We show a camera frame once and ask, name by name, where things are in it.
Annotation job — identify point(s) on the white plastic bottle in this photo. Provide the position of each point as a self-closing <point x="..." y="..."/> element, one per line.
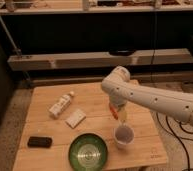
<point x="63" y="102"/>

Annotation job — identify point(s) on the upper wooden shelf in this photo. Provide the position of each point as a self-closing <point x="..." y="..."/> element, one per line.
<point x="14" y="7"/>

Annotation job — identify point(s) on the black rectangular case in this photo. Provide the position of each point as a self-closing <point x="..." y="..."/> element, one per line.
<point x="42" y="142"/>

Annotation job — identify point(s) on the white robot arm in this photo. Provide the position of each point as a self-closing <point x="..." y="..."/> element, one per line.
<point x="178" y="105"/>

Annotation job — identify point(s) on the black object on shelf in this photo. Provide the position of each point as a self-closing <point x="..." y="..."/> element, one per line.
<point x="126" y="51"/>

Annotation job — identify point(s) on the wooden shelf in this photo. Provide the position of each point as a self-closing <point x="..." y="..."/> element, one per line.
<point x="14" y="7"/>
<point x="98" y="59"/>

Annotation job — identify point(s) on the lower wooden shelf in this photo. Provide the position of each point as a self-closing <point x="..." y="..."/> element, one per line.
<point x="98" y="59"/>

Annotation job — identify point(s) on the wooden table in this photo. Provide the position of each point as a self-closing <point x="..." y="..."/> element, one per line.
<point x="146" y="148"/>

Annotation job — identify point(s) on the white paper cup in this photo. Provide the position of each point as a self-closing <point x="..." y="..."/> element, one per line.
<point x="123" y="136"/>

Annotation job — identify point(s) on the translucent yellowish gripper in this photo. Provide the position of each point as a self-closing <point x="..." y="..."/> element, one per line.
<point x="122" y="114"/>

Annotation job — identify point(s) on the metal shelf pole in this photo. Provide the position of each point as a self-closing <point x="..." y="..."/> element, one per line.
<point x="17" y="51"/>

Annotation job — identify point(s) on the white sponge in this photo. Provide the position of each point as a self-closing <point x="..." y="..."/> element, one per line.
<point x="75" y="118"/>

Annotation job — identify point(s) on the green ceramic bowl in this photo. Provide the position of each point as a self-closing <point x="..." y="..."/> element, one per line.
<point x="88" y="152"/>

